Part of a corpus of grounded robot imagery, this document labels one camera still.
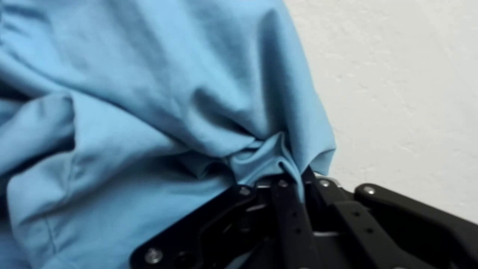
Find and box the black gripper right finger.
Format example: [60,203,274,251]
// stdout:
[302,166,478,269]

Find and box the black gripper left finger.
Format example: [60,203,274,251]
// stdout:
[129,175,323,269]

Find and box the light blue cloth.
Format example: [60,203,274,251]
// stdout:
[0,0,338,269]

